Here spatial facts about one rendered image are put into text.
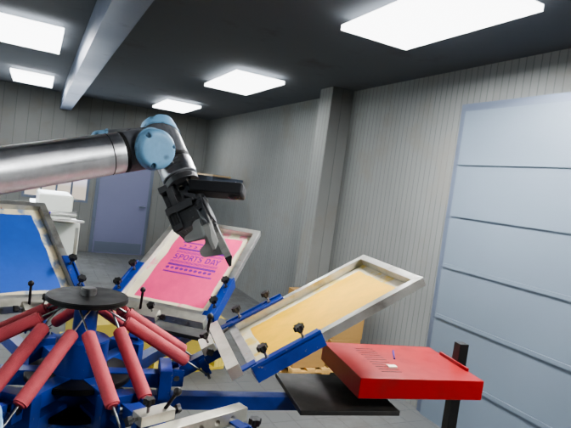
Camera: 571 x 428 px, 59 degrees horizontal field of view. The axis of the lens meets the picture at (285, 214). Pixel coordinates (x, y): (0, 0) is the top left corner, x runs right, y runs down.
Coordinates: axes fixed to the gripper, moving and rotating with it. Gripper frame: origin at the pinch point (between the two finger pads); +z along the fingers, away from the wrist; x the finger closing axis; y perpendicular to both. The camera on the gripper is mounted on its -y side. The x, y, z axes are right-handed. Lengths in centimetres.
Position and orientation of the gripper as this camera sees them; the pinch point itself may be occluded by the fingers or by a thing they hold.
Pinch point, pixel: (226, 257)
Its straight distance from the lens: 103.1
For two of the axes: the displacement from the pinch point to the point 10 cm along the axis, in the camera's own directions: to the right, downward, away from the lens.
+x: -1.0, -3.0, -9.5
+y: -9.0, 4.4, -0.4
